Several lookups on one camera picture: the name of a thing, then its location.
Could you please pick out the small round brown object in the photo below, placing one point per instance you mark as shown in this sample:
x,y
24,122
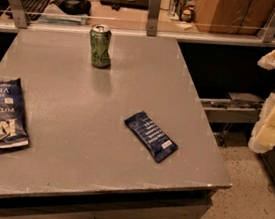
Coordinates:
x,y
186,15

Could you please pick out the left metal divider bracket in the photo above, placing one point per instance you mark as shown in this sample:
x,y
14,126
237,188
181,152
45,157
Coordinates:
x,y
18,12

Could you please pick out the green soda can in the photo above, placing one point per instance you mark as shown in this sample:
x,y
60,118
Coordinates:
x,y
100,36

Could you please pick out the grey metal shelf rail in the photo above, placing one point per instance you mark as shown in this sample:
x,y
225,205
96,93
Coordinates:
x,y
235,108

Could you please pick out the black headphones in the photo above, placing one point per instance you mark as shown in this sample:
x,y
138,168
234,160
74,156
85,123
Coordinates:
x,y
73,7

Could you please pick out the wooden cabinet box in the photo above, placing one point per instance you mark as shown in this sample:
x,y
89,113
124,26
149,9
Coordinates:
x,y
244,17

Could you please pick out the middle metal divider bracket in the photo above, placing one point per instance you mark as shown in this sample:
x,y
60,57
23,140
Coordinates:
x,y
153,16

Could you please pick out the blue rxbar blueberry wrapper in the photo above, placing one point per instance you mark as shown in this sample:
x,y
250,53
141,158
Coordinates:
x,y
153,138

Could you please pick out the silver can on desk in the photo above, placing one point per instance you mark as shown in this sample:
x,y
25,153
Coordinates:
x,y
175,8

